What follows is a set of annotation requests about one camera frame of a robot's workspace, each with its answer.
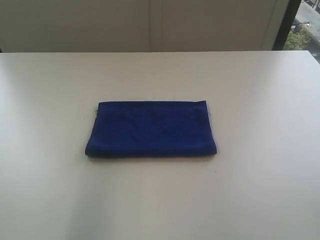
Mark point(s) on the blue microfibre towel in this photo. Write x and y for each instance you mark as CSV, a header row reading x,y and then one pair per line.
x,y
151,129

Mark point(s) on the dark window frame post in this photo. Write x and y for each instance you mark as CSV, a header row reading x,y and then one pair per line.
x,y
285,27

